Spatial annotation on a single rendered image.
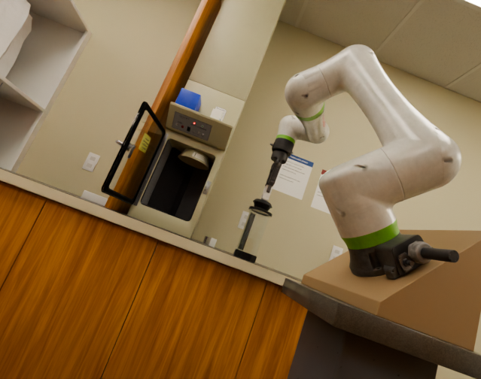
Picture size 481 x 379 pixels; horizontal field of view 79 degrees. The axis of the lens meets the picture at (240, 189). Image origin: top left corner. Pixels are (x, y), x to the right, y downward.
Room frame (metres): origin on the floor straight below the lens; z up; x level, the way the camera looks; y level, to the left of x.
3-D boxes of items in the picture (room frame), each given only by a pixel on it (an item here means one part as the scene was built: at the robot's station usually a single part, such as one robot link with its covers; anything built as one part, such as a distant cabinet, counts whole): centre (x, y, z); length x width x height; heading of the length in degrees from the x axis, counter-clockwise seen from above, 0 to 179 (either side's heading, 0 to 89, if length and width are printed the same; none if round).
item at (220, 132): (1.37, 0.30, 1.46); 0.32 x 0.12 x 0.10; 92
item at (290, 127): (1.29, -0.13, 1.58); 0.13 x 0.11 x 0.14; 68
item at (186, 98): (1.37, 0.39, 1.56); 0.10 x 0.10 x 0.09; 2
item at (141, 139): (1.25, 0.47, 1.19); 0.30 x 0.01 x 0.40; 174
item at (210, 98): (1.55, 0.31, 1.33); 0.32 x 0.25 x 0.77; 92
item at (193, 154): (1.53, 0.29, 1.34); 0.18 x 0.18 x 0.05
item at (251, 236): (1.29, -0.12, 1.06); 0.11 x 0.11 x 0.21
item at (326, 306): (0.68, -0.37, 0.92); 0.32 x 0.32 x 0.04; 4
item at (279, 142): (1.29, -0.11, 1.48); 0.12 x 0.09 x 0.06; 92
